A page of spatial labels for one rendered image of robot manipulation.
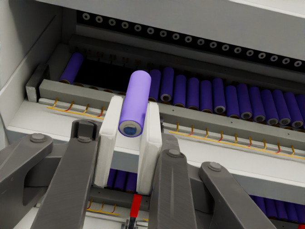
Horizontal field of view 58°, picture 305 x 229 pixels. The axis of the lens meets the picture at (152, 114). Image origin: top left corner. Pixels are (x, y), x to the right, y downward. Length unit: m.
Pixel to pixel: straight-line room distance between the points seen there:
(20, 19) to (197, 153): 0.27
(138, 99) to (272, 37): 0.17
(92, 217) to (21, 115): 0.21
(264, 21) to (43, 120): 0.28
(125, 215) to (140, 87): 0.32
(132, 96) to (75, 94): 0.17
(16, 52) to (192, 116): 0.23
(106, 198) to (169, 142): 0.34
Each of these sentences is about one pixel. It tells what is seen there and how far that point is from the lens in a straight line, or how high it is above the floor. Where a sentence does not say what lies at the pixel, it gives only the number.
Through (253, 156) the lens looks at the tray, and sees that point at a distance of 0.40.
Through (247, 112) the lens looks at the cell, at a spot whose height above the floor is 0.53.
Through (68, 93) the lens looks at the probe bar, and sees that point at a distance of 0.37.
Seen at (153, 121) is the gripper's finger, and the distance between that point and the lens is 0.16.
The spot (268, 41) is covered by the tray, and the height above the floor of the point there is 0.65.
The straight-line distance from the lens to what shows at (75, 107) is 0.38.
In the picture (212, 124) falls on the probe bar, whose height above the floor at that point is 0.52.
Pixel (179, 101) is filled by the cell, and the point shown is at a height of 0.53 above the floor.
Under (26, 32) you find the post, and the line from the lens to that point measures 0.39.
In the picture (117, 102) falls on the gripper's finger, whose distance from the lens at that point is 0.18.
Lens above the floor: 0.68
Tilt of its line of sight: 26 degrees down
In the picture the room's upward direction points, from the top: 13 degrees clockwise
